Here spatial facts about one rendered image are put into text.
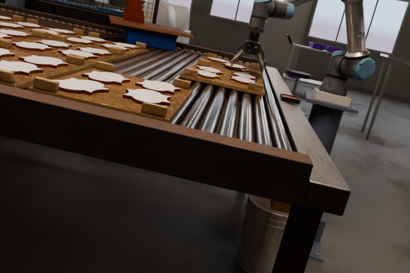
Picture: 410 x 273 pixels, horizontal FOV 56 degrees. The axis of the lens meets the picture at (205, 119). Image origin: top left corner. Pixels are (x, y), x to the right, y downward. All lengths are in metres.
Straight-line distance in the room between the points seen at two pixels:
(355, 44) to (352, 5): 0.19
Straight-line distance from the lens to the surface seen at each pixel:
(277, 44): 11.08
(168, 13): 5.62
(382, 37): 11.34
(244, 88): 1.55
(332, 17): 11.15
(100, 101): 0.96
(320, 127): 2.20
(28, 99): 0.87
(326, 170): 0.89
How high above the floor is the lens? 1.19
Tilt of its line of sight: 15 degrees down
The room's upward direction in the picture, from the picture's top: 12 degrees clockwise
